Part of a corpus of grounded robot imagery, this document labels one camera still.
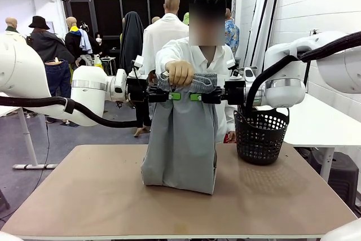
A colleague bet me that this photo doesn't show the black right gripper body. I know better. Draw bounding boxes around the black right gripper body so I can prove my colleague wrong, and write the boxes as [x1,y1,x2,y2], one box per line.
[224,80,246,106]

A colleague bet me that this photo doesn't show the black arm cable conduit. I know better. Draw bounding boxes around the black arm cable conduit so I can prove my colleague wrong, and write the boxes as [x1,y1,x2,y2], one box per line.
[245,31,361,116]
[0,95,142,129]

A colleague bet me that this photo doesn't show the small white background table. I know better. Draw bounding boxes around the small white background table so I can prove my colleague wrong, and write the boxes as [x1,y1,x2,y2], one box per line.
[100,56,118,77]

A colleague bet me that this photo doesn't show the mannequin with yellow collar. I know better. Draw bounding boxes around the mannequin with yellow collar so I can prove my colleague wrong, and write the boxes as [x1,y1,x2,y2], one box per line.
[64,16,98,67]

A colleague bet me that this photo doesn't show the person's right forearm white sleeve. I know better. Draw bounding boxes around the person's right forearm white sleeve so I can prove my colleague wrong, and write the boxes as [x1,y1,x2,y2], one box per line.
[156,49,186,69]

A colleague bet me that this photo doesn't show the grey hanging garment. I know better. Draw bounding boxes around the grey hanging garment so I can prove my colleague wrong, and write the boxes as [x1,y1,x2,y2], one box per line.
[75,54,95,68]

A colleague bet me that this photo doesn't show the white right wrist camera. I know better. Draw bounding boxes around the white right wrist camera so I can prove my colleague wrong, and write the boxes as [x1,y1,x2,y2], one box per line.
[226,59,243,81]

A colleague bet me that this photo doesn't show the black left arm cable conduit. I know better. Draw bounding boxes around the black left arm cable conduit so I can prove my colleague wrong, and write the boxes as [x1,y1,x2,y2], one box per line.
[0,95,142,129]

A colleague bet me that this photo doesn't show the mannequin torso in blue jeans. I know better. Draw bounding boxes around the mannequin torso in blue jeans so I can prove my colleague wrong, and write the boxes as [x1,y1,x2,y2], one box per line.
[44,57,72,125]

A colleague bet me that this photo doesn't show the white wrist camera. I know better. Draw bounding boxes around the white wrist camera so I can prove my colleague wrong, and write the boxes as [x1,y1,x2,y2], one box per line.
[226,59,243,81]
[130,55,145,78]

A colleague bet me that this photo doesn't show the person's left forearm white sleeve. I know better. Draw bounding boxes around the person's left forearm white sleeve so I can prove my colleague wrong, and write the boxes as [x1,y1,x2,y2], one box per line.
[216,104,230,138]

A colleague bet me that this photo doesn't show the grey training pants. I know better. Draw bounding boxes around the grey training pants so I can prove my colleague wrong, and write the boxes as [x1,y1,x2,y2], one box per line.
[140,72,218,195]

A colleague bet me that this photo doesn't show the mannequin in dark jacket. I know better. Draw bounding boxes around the mannequin in dark jacket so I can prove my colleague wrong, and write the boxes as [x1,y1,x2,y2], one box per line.
[26,15,76,64]

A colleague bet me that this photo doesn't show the white side table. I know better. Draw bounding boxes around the white side table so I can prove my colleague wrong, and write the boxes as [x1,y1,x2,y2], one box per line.
[255,93,361,182]

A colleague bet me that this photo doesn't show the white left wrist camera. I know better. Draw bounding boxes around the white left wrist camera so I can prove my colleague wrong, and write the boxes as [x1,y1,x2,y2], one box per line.
[130,55,145,78]

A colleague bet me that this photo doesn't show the person's right hand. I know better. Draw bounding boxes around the person's right hand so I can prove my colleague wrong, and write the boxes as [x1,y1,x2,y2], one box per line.
[165,59,196,87]

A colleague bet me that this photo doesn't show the white desk with T-leg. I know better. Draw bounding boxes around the white desk with T-leg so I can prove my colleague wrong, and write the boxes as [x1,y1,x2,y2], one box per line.
[0,105,59,170]

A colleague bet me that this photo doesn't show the black plastic stool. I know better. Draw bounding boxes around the black plastic stool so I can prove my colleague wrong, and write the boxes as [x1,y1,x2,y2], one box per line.
[309,151,359,211]

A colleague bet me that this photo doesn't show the black plastic laundry basket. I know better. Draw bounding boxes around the black plastic laundry basket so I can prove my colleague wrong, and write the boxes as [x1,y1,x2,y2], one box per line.
[234,107,290,166]

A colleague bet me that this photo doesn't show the person torso in white shirt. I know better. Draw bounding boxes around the person torso in white shirt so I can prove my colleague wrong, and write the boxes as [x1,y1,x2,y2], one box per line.
[156,0,236,143]

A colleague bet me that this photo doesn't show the figure in black cloak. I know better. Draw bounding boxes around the figure in black cloak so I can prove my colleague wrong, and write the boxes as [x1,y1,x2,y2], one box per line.
[119,11,153,138]

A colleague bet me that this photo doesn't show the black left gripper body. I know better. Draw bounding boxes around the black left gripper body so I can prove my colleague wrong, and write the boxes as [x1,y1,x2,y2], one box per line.
[126,76,149,103]

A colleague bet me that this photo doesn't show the black bucket hat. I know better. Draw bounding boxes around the black bucket hat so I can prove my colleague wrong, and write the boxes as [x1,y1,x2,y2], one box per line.
[28,15,51,30]

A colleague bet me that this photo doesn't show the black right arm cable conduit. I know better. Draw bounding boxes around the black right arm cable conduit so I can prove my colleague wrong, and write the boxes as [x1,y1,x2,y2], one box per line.
[245,31,361,116]

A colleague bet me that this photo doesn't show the light blue draped shirt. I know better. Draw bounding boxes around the light blue draped shirt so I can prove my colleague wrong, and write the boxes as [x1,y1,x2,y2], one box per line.
[78,28,93,55]

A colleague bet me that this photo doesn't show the white panel with black frame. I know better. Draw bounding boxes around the white panel with black frame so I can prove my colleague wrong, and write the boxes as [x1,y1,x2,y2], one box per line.
[243,0,273,67]
[258,0,282,68]

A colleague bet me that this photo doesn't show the mannequin in cream coat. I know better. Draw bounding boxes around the mannequin in cream coat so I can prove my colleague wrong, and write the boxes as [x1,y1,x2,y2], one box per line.
[4,17,28,38]

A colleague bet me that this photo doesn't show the masked person in black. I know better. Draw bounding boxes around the masked person in black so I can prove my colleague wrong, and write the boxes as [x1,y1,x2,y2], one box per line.
[94,32,108,55]

